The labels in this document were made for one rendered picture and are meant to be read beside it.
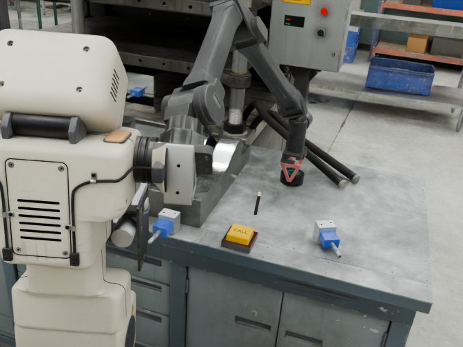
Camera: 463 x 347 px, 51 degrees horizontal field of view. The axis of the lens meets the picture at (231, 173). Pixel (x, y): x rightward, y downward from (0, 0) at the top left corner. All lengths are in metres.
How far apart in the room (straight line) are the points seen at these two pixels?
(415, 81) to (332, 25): 3.04
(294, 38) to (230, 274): 1.02
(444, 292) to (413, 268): 1.36
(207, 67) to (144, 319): 0.94
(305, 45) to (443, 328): 1.42
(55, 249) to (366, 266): 0.79
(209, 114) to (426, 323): 1.80
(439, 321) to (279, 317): 1.21
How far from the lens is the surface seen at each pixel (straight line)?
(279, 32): 2.02
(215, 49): 1.07
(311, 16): 1.99
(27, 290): 1.05
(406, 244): 1.46
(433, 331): 2.47
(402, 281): 1.31
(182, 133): 0.87
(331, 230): 1.36
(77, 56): 0.84
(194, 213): 1.36
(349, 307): 1.38
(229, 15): 1.18
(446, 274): 2.86
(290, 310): 1.44
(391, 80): 4.95
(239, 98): 1.99
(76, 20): 2.28
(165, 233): 1.30
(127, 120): 1.81
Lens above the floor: 1.56
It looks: 27 degrees down
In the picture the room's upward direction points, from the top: 4 degrees clockwise
